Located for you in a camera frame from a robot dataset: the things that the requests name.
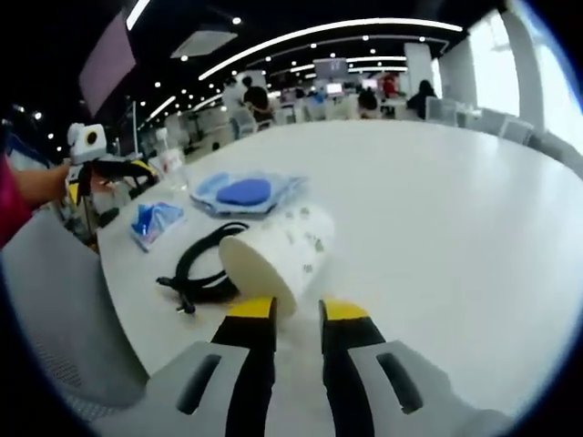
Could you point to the hanging display screen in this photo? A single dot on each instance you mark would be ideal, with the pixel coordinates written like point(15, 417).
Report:
point(109, 64)

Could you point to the white mesh chair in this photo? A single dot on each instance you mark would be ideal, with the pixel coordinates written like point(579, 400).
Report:
point(517, 128)
point(442, 111)

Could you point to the grey mesh chair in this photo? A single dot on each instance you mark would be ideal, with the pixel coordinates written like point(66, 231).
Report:
point(59, 318)

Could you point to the large window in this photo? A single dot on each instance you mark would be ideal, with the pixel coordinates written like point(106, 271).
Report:
point(528, 68)

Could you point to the blue tissue pack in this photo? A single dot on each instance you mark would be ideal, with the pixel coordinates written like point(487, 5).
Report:
point(155, 223)

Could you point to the white printed paper cup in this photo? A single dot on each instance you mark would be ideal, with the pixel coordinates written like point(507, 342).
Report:
point(291, 246)

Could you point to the curved ceiling light strip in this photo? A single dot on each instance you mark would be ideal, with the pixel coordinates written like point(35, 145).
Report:
point(319, 32)

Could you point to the white table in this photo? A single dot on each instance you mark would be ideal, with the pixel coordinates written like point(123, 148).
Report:
point(432, 236)

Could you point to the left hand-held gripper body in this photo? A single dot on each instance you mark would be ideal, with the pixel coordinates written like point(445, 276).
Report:
point(87, 141)

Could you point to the ceiling air vent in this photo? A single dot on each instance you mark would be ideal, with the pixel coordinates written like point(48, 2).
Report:
point(205, 44)

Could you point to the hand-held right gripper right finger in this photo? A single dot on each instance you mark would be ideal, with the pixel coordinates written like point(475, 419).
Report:
point(364, 378)

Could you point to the blue pad plastic package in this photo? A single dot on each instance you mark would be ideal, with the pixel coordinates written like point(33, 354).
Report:
point(246, 193)

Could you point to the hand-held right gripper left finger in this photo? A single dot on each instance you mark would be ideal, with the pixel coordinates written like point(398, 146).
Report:
point(228, 378)

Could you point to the clear red label plastic bottle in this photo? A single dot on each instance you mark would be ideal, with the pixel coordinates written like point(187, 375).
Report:
point(175, 175)

